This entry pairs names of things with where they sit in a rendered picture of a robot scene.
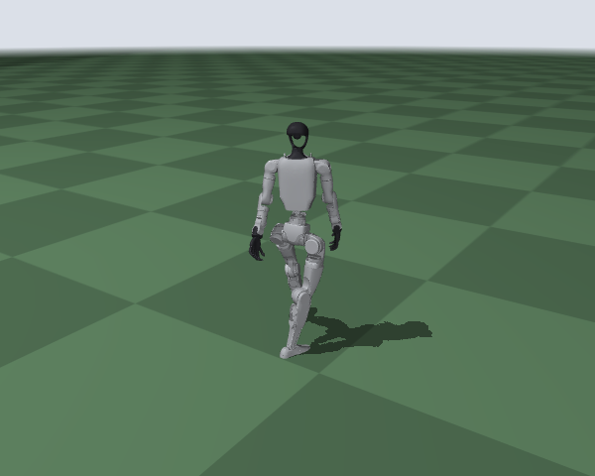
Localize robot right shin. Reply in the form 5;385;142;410
287;292;311;350

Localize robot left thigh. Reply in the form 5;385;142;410
270;223;300;278

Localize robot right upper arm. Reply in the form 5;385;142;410
314;159;333;203

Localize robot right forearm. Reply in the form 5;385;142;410
326;191;342;229

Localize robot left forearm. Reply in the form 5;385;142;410
252;193;269;235

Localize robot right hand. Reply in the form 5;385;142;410
329;225;342;251

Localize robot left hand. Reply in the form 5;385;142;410
249;226;265;261

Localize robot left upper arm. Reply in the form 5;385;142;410
261;159;279;205

